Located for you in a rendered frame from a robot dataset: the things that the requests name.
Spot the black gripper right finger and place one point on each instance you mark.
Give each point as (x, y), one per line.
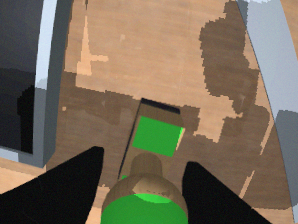
(210, 202)

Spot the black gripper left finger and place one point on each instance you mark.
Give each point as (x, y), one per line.
(63, 195)

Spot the grey metal tray with black pad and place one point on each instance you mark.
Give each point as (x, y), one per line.
(32, 38)

